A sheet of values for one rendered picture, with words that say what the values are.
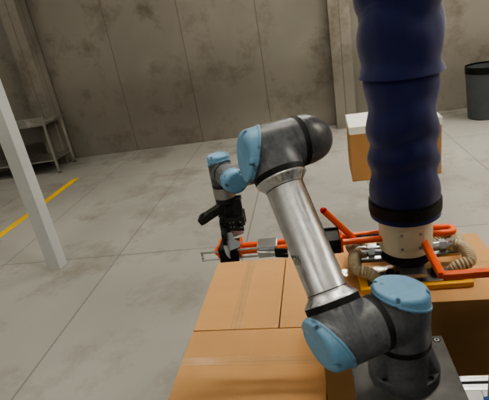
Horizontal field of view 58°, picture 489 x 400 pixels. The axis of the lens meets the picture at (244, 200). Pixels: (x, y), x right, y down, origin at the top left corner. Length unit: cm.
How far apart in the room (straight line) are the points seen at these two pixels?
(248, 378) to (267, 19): 604
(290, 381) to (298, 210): 100
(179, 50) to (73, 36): 175
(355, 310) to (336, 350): 8
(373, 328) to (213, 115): 676
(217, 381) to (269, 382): 20
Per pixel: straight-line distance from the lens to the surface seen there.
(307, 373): 181
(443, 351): 116
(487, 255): 172
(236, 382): 182
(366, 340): 90
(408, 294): 94
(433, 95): 135
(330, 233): 154
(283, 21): 719
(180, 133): 770
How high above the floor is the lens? 181
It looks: 22 degrees down
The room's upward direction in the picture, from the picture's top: 10 degrees counter-clockwise
